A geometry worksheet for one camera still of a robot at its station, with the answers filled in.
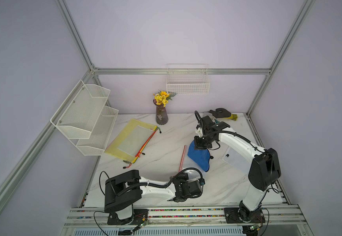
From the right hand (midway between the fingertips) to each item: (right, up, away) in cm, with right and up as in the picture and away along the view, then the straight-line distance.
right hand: (196, 149), depth 86 cm
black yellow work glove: (+26, +25, +36) cm, 51 cm away
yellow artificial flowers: (-22, +33, +9) cm, 40 cm away
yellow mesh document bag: (-44, +3, +19) cm, 48 cm away
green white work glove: (+20, +18, +28) cm, 39 cm away
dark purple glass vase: (-23, +21, +21) cm, 38 cm away
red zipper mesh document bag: (-8, -7, +7) cm, 13 cm away
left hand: (-9, -16, -2) cm, 18 cm away
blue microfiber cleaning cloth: (+3, -5, -2) cm, 6 cm away
